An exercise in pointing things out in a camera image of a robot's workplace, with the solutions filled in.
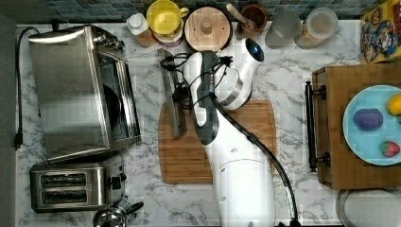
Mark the stainless steel toaster oven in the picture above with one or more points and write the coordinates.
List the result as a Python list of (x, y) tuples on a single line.
[(71, 66)]

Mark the frosted plastic cup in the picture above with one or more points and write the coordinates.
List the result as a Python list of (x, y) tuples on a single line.
[(284, 26)]

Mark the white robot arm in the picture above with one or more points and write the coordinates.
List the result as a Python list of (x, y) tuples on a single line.
[(242, 181)]

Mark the yellow mug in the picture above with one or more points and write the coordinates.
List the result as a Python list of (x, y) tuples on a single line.
[(164, 18)]

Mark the orange toy fruit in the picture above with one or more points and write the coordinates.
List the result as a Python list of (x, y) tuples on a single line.
[(394, 105)]

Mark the purple plush eggplant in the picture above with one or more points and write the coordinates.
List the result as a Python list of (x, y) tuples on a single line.
[(368, 119)]

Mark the dark canister with wooden lid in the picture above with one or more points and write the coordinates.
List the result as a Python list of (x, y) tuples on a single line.
[(207, 29)]

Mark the wooden tray with black handle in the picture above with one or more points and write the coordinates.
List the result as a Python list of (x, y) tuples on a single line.
[(327, 95)]

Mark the yellow cereal box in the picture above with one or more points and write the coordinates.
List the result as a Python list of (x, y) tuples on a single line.
[(380, 34)]

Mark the light blue plate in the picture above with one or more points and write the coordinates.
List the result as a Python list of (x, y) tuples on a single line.
[(366, 143)]

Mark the wooden spoon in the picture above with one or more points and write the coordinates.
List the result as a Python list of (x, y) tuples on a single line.
[(249, 24)]

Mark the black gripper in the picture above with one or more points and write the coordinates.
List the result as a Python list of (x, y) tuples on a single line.
[(181, 96)]

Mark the bamboo cutting board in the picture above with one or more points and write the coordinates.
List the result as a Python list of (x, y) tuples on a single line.
[(183, 159)]

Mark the dark pan inside oven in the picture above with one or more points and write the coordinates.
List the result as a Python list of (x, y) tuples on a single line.
[(113, 104)]

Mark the silver two-slot toaster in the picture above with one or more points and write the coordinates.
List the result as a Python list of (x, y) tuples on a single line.
[(74, 187)]

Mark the toy strawberry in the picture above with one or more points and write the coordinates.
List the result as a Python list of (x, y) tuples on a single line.
[(389, 148)]

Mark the pasta container with clear lid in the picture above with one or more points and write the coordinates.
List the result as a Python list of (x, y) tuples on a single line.
[(320, 25)]

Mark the spice jar with white lid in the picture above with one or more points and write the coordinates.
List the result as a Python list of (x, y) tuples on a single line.
[(138, 26)]

